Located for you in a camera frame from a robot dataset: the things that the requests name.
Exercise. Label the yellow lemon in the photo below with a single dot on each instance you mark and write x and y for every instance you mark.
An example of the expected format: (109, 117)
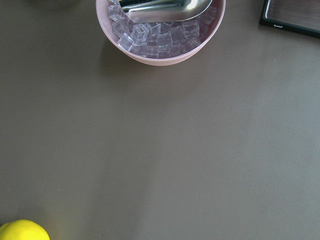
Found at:
(23, 230)

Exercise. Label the metal ice scoop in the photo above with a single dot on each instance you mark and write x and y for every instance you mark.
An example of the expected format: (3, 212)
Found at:
(152, 11)

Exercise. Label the clear ice cubes pile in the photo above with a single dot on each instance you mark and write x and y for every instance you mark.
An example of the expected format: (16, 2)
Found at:
(159, 40)

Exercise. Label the pink bowl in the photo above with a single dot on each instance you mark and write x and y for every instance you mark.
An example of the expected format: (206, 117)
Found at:
(106, 26)

